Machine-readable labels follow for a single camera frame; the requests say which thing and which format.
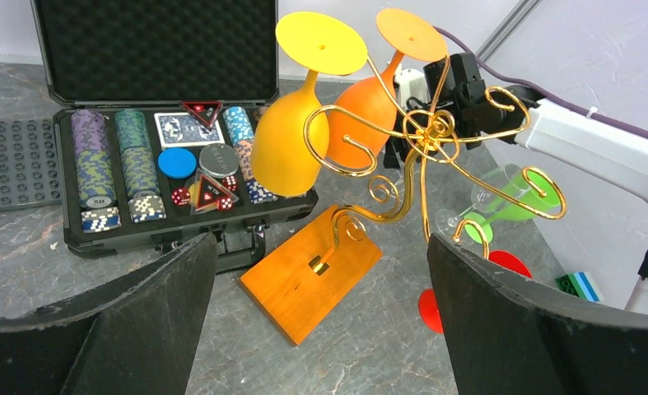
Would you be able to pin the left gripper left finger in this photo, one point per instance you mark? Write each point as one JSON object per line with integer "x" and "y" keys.
{"x": 137, "y": 334}

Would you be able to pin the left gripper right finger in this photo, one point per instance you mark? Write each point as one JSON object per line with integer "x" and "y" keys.
{"x": 509, "y": 334}

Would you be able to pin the green wine glass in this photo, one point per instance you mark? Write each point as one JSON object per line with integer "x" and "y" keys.
{"x": 543, "y": 198}

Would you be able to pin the clear wine glass back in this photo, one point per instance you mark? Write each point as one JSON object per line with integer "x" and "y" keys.
{"x": 506, "y": 178}

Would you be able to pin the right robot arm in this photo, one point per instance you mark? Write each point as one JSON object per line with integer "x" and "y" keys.
{"x": 608, "y": 149}

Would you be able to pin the orange wooden rack base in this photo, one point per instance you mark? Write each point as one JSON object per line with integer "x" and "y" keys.
{"x": 302, "y": 280}

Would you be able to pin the yellow wine glass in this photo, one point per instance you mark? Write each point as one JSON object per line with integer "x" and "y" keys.
{"x": 280, "y": 159}

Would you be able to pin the orange wine glass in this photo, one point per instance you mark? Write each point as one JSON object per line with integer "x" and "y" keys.
{"x": 409, "y": 35}

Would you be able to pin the blue green toy blocks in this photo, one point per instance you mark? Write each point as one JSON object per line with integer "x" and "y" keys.
{"x": 581, "y": 285}

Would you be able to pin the black studded mat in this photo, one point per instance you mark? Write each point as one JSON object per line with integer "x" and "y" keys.
{"x": 29, "y": 174}

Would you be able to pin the black poker chip case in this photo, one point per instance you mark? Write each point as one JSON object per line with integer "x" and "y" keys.
{"x": 152, "y": 57}

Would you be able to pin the gold wire glass rack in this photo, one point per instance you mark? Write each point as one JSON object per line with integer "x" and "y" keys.
{"x": 440, "y": 130}

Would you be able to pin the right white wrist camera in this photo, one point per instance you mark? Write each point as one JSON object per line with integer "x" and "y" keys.
{"x": 412, "y": 90}

